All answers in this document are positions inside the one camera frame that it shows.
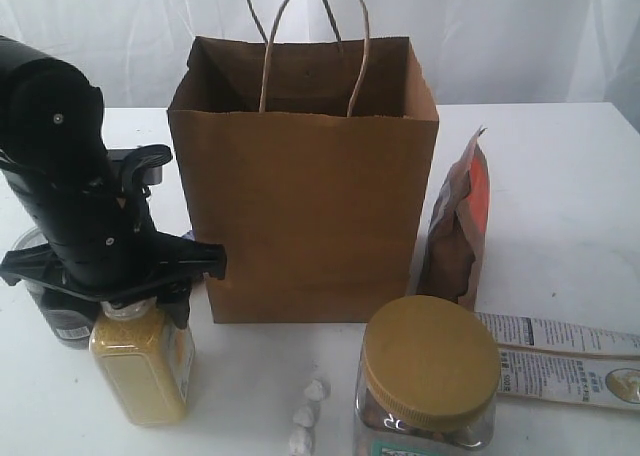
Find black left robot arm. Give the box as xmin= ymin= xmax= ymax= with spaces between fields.
xmin=1 ymin=38 xmax=226 ymax=328

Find nut jar with gold lid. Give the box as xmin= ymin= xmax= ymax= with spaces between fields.
xmin=352 ymin=295 xmax=501 ymax=455

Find dark jar with metal lid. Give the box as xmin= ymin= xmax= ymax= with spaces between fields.
xmin=13 ymin=227 xmax=101 ymax=349

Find brown pouch with orange label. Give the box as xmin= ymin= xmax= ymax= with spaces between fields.
xmin=416 ymin=127 xmax=490 ymax=311

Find white candy bottom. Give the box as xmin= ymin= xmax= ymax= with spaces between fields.
xmin=288 ymin=426 xmax=314 ymax=456

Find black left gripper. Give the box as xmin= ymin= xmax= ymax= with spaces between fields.
xmin=1 ymin=155 xmax=228 ymax=327

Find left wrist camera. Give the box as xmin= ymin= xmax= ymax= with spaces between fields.
xmin=107 ymin=144 xmax=172 ymax=186

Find yellow grain plastic bottle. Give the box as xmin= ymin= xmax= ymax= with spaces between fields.
xmin=89 ymin=298 xmax=195 ymax=426

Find white long noodle package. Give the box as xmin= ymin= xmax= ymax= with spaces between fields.
xmin=476 ymin=312 xmax=639 ymax=412

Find white candy top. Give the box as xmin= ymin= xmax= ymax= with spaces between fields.
xmin=304 ymin=379 xmax=330 ymax=402

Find white curtain backdrop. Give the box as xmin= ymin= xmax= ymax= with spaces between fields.
xmin=1 ymin=0 xmax=639 ymax=124

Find brown paper bag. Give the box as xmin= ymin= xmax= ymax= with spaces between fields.
xmin=166 ymin=0 xmax=441 ymax=326

